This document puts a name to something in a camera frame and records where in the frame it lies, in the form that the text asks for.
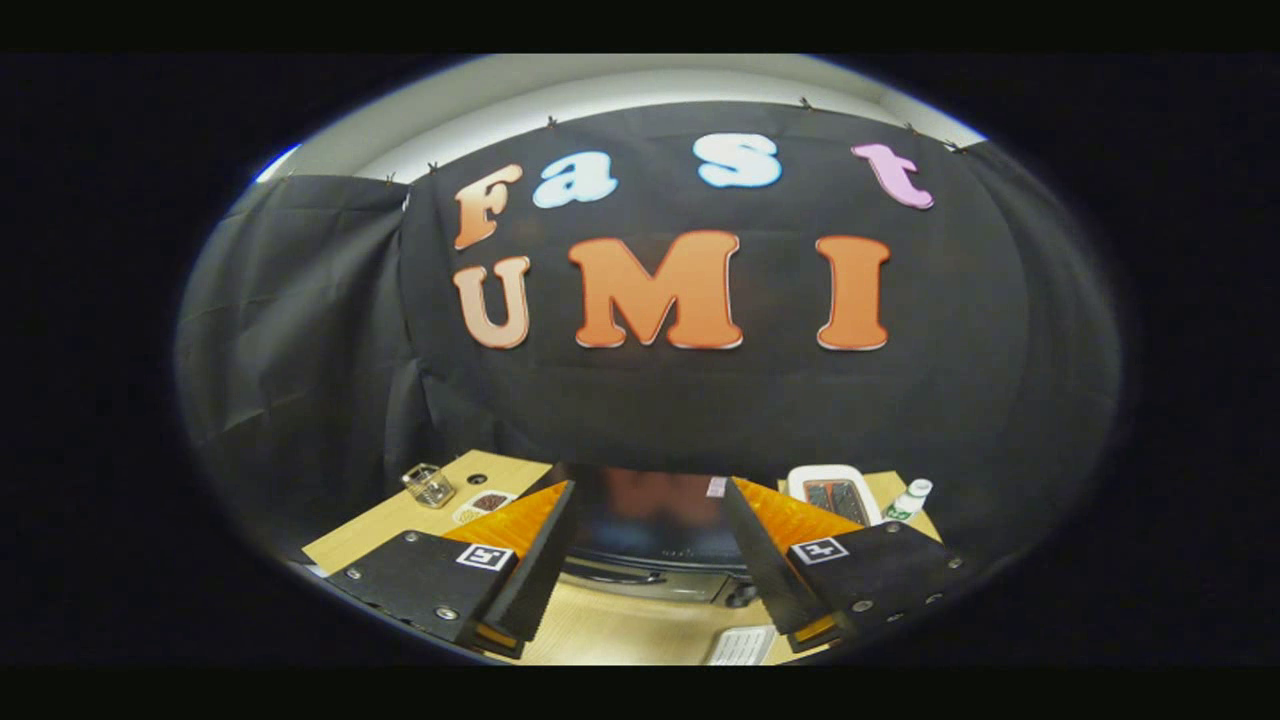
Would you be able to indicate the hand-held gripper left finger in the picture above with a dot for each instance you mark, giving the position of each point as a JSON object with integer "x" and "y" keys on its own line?
{"x": 540, "y": 570}

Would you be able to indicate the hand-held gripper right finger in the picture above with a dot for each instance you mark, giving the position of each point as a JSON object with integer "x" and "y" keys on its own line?
{"x": 760, "y": 570}

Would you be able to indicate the black toaster oven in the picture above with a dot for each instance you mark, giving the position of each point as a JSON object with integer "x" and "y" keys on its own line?
{"x": 650, "y": 520}

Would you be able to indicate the white pop-up toaster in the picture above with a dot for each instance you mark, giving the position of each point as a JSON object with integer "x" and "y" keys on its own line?
{"x": 835, "y": 495}

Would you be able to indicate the white ribbed plastic tray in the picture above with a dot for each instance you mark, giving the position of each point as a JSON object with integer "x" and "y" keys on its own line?
{"x": 742, "y": 648}

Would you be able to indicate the small white snack packet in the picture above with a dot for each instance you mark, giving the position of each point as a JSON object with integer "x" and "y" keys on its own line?
{"x": 487, "y": 503}

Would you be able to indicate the white bottle green label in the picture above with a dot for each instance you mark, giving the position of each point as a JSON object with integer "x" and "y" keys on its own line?
{"x": 908, "y": 502}

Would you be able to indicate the narrow ceiling light strip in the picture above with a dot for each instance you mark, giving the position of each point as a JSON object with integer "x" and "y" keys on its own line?
{"x": 276, "y": 162}

